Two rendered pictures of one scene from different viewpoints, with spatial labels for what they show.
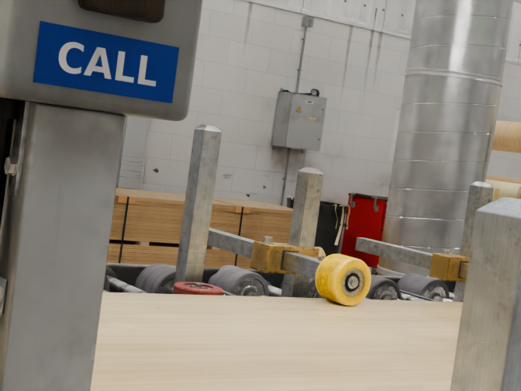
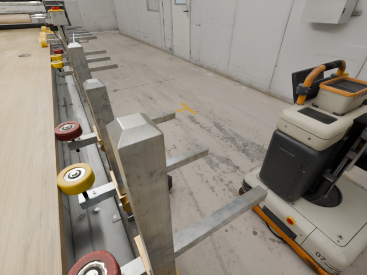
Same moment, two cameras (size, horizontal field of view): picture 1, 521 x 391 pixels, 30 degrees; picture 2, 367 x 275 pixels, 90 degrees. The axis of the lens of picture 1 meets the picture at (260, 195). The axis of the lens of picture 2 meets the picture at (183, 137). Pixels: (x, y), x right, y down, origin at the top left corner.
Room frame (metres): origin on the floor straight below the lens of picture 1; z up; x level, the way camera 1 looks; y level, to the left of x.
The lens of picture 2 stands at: (-0.38, 1.22, 1.25)
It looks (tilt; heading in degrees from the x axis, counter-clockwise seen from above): 37 degrees down; 274
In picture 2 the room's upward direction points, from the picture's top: 1 degrees counter-clockwise
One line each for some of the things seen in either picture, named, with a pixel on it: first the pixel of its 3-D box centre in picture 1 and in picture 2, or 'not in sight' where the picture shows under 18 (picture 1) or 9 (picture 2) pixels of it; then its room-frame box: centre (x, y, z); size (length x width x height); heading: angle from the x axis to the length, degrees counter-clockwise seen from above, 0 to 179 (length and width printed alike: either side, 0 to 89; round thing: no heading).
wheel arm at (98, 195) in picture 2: not in sight; (152, 172); (-0.25, 0.81, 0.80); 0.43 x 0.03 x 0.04; 34
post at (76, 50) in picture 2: not in sight; (99, 119); (-0.05, 0.69, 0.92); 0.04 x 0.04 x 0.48; 34
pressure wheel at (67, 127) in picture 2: not in sight; (72, 139); (0.05, 0.71, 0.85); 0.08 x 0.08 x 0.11
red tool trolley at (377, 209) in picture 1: (384, 239); not in sight; (9.25, -1.23, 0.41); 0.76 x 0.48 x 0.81; 131
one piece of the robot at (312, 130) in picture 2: not in sight; (321, 142); (-1.12, 0.34, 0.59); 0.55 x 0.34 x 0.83; 34
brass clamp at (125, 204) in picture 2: not in sight; (125, 188); (-0.18, 0.88, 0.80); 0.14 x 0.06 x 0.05; 124
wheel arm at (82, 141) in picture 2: not in sight; (127, 128); (-0.11, 0.60, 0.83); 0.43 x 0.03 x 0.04; 34
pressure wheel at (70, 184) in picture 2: not in sight; (81, 187); (-0.09, 0.92, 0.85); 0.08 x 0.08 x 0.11
